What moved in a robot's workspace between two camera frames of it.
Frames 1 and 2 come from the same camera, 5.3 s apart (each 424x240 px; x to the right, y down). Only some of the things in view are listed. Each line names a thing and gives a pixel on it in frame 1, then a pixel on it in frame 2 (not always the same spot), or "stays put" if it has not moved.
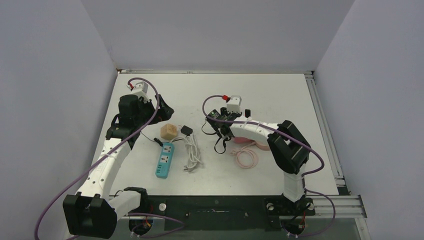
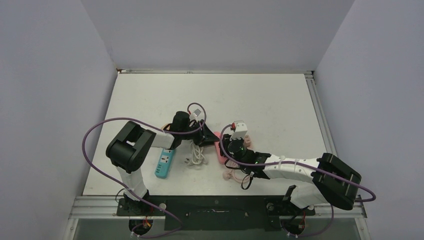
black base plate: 226,212 stays put
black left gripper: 162,115 → 210,137
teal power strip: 162,169 stays put
